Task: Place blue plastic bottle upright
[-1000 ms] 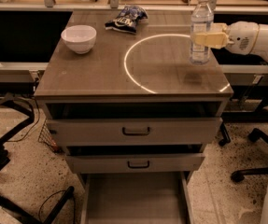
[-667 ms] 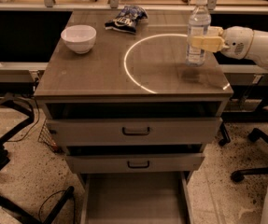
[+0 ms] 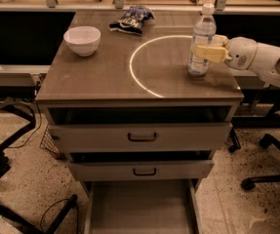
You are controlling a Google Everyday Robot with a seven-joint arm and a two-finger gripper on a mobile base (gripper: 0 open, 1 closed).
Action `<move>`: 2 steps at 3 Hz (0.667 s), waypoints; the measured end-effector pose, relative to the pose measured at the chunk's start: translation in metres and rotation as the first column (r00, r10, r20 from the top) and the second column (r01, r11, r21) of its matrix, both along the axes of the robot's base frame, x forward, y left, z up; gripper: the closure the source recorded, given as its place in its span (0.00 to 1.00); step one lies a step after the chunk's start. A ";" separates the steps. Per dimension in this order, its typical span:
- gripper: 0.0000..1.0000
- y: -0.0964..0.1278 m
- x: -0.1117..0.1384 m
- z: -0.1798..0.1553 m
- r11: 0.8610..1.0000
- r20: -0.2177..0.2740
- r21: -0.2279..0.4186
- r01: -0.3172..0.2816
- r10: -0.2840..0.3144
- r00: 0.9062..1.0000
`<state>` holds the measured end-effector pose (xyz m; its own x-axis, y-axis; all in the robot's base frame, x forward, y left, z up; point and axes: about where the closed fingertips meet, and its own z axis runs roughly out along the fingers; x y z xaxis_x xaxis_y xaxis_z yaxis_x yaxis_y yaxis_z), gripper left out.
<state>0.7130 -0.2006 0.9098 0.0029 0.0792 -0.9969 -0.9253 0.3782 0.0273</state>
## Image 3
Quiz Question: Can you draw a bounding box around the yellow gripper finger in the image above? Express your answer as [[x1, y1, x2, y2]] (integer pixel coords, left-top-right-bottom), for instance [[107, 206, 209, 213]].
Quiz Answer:
[[191, 45, 230, 62], [212, 34, 228, 47]]

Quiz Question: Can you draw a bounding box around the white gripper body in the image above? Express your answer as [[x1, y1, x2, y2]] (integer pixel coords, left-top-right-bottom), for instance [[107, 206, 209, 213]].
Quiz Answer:
[[224, 37, 258, 70]]

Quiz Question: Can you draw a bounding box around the clear plastic water bottle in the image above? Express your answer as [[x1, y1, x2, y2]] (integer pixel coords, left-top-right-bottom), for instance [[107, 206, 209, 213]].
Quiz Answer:
[[188, 4, 217, 76]]

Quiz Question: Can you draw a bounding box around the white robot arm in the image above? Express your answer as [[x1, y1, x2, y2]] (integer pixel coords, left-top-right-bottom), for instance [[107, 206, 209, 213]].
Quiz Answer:
[[190, 35, 280, 190]]

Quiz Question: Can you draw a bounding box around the black office chair right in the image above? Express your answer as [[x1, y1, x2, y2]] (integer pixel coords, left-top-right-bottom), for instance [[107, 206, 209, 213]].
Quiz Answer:
[[229, 110, 280, 192]]

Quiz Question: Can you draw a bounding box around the blue snack chip bag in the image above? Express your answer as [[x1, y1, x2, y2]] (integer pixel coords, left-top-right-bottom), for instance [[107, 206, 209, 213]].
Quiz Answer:
[[109, 6, 154, 35]]

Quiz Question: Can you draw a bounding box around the grey drawer cabinet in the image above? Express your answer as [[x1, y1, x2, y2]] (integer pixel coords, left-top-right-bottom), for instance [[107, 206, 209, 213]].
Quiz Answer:
[[35, 10, 245, 234]]

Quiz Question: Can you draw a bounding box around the white ceramic bowl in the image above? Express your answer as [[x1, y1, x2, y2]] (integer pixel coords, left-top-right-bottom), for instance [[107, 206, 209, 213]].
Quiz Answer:
[[63, 26, 100, 57]]

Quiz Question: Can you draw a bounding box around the open bottom drawer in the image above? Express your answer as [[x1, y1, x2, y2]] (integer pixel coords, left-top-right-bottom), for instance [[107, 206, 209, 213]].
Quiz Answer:
[[84, 179, 202, 234]]

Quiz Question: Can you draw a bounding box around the black chair left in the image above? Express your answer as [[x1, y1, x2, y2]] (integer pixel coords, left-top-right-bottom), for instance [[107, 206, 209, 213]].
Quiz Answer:
[[0, 97, 77, 234]]

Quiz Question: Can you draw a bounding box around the top drawer with handle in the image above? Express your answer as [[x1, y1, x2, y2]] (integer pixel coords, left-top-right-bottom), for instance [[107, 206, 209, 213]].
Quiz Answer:
[[49, 123, 231, 153]]

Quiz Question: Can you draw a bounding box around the drawer with handle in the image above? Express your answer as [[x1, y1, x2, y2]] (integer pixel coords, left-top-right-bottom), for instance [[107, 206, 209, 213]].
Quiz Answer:
[[49, 123, 231, 153], [68, 160, 214, 181]]

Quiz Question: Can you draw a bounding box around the middle drawer with handle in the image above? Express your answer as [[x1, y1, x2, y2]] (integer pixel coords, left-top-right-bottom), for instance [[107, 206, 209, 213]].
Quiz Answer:
[[68, 160, 214, 181]]

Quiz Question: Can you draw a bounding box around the black floor cable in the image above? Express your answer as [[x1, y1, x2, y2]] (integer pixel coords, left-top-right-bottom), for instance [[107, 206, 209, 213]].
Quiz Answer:
[[39, 198, 80, 234]]

